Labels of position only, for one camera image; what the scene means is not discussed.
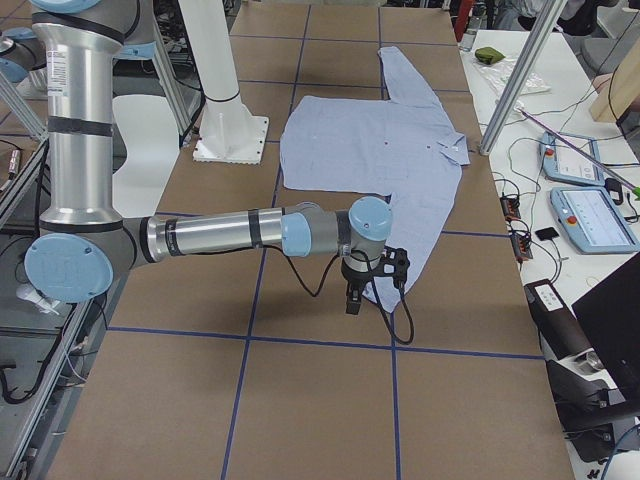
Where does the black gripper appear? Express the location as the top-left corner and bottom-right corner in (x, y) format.
(341, 246), (410, 315)

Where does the light blue striped shirt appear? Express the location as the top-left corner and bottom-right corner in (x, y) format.
(280, 46), (470, 289)

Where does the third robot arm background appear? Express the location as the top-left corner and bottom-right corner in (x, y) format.
(1, 27), (47, 84)

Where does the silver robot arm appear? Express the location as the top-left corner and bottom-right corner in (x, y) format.
(24, 1), (409, 315)

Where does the orange connector board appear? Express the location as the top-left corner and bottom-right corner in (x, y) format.
(500, 195), (521, 221)
(510, 231), (533, 264)

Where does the small black square pad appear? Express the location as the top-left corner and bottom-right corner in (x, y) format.
(535, 227), (559, 241)

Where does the near teach pendant tablet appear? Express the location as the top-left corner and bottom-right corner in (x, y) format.
(549, 186), (639, 254)

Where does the teach pendant tablet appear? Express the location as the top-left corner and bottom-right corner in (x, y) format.
(549, 186), (639, 254)
(540, 132), (605, 187)

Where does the black monitor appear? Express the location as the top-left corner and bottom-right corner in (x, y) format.
(573, 255), (640, 399)

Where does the far teach pendant tablet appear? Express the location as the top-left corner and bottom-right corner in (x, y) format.
(540, 132), (605, 187)

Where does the clear plastic bag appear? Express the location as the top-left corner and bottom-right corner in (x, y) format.
(474, 58), (553, 99)

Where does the black desktop device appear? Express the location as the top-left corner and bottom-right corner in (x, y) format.
(524, 280), (639, 462)

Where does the white plastic chair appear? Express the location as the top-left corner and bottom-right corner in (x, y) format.
(113, 94), (180, 218)

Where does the green fabric pouch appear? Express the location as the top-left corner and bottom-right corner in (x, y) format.
(474, 46), (505, 65)

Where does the clear water bottle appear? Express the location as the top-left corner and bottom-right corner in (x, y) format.
(459, 12), (484, 52)

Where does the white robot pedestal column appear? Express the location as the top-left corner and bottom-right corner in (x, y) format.
(179, 0), (269, 164)

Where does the aluminium frame post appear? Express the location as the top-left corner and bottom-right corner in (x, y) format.
(479, 0), (566, 156)

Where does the green handled reacher grabber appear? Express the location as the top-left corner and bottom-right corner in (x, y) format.
(517, 108), (640, 200)

